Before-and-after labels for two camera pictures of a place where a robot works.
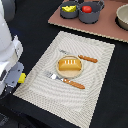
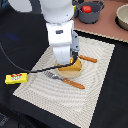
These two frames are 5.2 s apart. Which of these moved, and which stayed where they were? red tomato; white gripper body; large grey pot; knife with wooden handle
Moved: white gripper body
Stayed: red tomato; knife with wooden handle; large grey pot
